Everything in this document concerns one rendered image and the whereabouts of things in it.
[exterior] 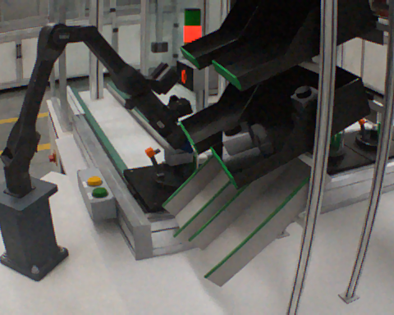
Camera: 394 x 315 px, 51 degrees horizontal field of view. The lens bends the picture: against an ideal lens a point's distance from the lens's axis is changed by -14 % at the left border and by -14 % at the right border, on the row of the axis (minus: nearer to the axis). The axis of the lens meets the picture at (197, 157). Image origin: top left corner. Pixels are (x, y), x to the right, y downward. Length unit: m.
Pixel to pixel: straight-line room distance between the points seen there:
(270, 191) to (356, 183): 0.57
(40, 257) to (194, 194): 0.40
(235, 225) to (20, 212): 0.46
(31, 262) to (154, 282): 0.30
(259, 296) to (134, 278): 0.29
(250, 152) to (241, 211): 0.18
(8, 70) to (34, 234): 5.48
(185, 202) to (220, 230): 0.15
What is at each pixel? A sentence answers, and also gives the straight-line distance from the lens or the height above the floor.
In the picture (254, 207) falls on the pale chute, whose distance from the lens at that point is 0.91.
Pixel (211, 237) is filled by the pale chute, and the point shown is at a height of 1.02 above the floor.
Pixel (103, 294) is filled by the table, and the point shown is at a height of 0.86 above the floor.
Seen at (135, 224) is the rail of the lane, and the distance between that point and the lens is 1.10.
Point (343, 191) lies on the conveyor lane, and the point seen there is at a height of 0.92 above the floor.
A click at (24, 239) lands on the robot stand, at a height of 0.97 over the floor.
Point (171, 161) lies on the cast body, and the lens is 1.22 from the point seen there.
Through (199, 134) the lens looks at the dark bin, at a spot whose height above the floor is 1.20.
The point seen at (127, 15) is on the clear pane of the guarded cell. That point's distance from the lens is 2.49.
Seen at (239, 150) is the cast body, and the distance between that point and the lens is 0.78.
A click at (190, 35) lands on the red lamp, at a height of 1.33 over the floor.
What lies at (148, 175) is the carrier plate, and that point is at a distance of 1.31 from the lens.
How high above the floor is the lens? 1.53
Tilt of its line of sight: 23 degrees down
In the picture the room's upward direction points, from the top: 1 degrees clockwise
